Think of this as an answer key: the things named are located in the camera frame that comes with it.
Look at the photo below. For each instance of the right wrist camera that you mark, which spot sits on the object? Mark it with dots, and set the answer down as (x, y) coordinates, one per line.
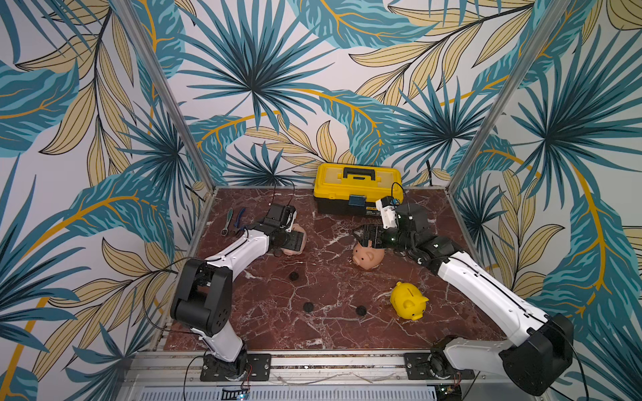
(387, 208)

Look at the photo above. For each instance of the left aluminium corner post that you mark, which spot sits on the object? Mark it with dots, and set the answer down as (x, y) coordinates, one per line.
(136, 32)

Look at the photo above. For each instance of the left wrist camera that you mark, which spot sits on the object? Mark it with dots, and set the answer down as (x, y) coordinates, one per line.
(281, 217)

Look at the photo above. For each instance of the yellow piggy bank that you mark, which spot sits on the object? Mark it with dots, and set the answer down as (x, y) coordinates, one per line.
(408, 302)

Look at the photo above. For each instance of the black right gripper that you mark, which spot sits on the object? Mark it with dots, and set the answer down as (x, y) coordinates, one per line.
(371, 236)

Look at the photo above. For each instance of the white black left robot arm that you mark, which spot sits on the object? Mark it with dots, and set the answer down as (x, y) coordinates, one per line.
(203, 297)

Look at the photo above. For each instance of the dark pink piggy bank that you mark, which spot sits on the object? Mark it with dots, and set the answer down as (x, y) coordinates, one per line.
(367, 258)

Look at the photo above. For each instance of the aluminium front rail frame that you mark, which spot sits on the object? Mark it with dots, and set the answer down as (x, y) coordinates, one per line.
(307, 375)

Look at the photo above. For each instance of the right aluminium corner post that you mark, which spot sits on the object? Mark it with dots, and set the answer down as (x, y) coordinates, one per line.
(523, 64)

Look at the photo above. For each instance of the blue handled pliers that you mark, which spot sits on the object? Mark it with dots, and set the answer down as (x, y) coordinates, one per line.
(238, 226)

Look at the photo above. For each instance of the green handled wrench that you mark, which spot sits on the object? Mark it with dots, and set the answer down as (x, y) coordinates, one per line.
(225, 229)

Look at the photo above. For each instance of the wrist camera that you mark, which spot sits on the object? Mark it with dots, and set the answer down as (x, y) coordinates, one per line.
(387, 208)
(281, 217)

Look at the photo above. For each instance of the aluminium corner post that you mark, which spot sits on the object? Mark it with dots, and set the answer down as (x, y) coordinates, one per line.
(523, 64)
(136, 32)

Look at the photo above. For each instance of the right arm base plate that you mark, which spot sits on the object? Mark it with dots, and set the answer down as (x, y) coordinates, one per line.
(416, 366)

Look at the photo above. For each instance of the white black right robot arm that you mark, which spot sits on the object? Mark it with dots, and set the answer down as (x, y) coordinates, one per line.
(538, 346)

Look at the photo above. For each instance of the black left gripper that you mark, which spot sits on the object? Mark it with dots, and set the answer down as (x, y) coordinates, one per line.
(295, 241)

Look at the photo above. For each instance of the light pink piggy bank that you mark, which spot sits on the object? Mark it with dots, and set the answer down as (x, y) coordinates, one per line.
(296, 241)

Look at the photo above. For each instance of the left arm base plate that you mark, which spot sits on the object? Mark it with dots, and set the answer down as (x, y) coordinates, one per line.
(255, 367)

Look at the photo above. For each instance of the yellow black plastic toolbox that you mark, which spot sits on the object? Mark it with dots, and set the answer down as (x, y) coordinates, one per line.
(354, 190)

